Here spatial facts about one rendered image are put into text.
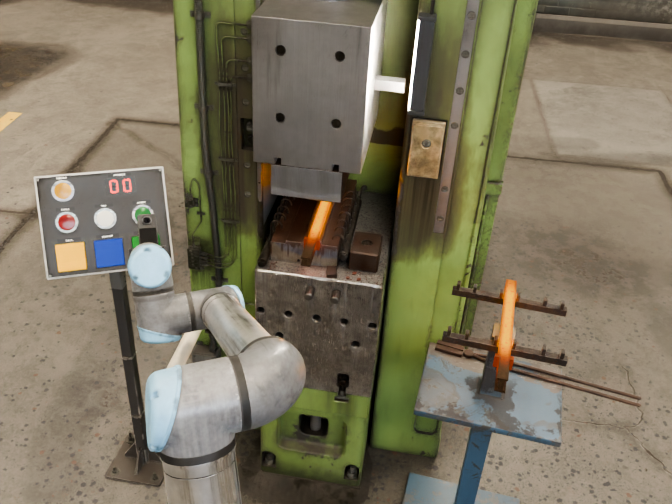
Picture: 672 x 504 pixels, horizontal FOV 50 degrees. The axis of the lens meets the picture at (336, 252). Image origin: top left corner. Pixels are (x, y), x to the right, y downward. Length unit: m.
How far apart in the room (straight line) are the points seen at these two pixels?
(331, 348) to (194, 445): 1.21
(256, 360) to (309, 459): 1.56
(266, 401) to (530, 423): 1.13
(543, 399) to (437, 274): 0.49
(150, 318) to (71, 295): 2.05
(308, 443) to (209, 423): 1.58
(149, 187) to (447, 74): 0.87
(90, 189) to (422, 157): 0.92
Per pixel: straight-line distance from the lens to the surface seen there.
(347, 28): 1.83
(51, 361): 3.32
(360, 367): 2.29
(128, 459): 2.85
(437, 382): 2.14
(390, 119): 2.42
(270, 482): 2.74
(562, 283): 3.91
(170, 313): 1.64
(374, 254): 2.11
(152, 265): 1.61
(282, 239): 2.15
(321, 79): 1.88
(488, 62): 1.99
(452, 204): 2.17
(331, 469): 2.67
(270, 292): 2.17
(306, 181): 2.01
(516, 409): 2.12
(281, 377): 1.11
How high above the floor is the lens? 2.15
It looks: 34 degrees down
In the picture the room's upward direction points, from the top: 3 degrees clockwise
